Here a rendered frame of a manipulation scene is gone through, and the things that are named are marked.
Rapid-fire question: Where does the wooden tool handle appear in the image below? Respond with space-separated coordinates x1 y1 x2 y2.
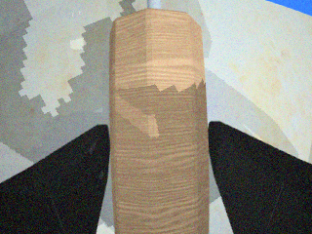
108 0 210 234

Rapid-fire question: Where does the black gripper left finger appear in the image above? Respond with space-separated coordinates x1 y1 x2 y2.
0 125 110 234

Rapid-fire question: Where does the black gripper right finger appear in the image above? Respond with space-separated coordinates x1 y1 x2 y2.
208 121 312 234

